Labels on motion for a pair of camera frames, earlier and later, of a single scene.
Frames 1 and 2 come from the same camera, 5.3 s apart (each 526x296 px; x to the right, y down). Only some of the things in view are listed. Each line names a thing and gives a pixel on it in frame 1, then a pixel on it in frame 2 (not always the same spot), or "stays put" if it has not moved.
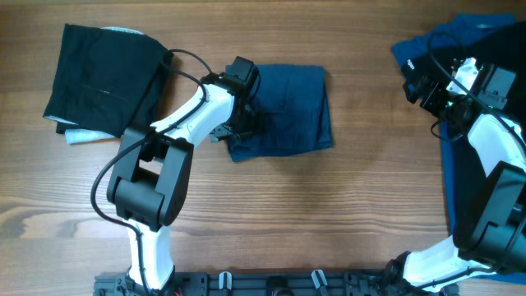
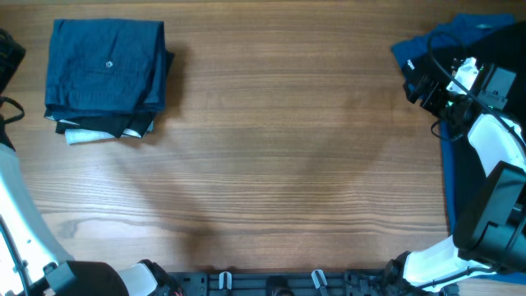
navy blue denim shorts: x=295 y=105 -> x=98 y=66
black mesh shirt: x=459 y=80 stays put
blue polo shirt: x=408 y=48 stays put
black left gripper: x=253 y=127 -> x=15 y=54
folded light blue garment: x=74 y=136 stays put
